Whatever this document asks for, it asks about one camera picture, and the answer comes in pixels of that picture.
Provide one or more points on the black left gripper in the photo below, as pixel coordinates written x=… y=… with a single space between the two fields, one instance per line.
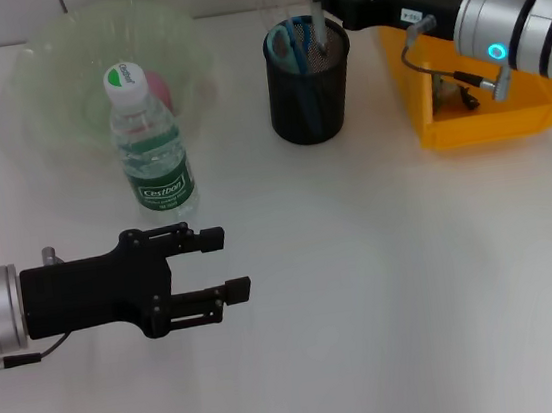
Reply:
x=95 y=294

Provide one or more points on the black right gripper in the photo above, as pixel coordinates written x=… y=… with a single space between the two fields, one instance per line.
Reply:
x=397 y=0

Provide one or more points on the white grey ballpoint pen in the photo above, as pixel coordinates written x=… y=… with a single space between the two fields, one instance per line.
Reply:
x=317 y=20

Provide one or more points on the clear plastic ruler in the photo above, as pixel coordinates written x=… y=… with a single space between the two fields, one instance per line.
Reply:
x=277 y=15

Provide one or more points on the blue plastic scissors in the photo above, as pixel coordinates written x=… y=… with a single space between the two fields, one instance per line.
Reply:
x=294 y=48

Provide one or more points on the green label water bottle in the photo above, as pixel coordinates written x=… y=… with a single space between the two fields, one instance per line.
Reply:
x=153 y=151

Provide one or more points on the pink peach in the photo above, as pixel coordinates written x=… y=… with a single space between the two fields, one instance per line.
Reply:
x=161 y=92

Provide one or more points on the black mesh pen holder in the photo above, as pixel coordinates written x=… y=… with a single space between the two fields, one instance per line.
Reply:
x=309 y=106

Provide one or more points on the translucent green fruit bowl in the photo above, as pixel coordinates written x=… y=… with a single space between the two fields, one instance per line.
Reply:
x=59 y=41

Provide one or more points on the yellow plastic storage bin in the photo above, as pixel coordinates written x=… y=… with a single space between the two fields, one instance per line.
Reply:
x=496 y=109

